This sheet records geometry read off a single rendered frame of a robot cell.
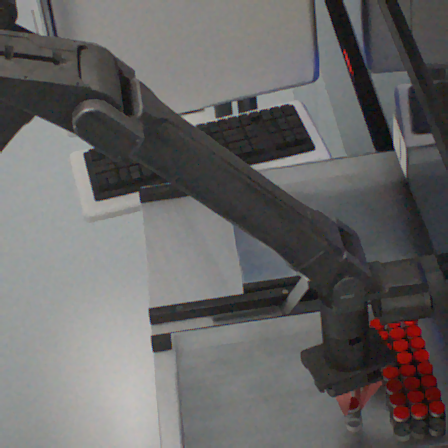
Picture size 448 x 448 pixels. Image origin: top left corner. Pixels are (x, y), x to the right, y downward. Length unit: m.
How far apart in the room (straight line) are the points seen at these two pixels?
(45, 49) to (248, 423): 0.65
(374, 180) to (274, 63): 0.42
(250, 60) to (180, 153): 1.07
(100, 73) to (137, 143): 0.07
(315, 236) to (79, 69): 0.33
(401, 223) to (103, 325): 1.33
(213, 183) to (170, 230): 0.68
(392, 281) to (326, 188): 0.56
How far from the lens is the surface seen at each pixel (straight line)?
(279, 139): 2.17
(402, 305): 1.44
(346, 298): 1.38
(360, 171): 1.99
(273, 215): 1.29
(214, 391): 1.67
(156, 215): 1.96
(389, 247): 1.85
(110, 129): 1.15
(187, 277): 1.84
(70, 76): 1.15
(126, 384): 2.92
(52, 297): 3.18
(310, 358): 1.51
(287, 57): 2.30
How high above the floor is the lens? 2.11
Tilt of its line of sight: 39 degrees down
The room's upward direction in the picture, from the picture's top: 8 degrees counter-clockwise
